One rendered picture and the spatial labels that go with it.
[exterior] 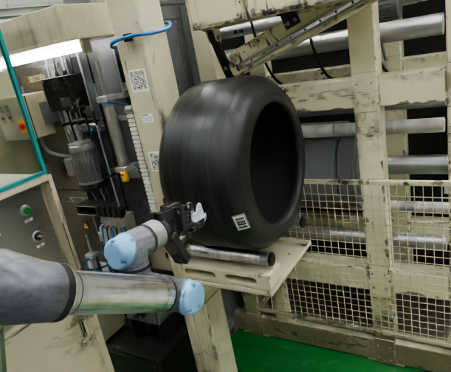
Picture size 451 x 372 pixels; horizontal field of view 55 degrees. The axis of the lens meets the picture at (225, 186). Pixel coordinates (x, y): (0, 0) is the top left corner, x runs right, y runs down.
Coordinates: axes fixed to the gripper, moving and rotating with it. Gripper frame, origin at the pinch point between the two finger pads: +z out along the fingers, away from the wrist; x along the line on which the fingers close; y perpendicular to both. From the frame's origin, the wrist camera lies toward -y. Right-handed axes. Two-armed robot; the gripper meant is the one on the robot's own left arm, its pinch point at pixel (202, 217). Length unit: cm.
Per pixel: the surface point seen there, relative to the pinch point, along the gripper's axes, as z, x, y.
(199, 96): 12.8, 4.6, 34.4
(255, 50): 55, 6, 49
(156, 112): 17.5, 26.5, 30.5
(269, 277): 14.8, -12.2, -24.0
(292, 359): 79, 14, -102
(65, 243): -6, 58, -12
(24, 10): 555, 825, 258
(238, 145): 5.6, -11.5, 19.8
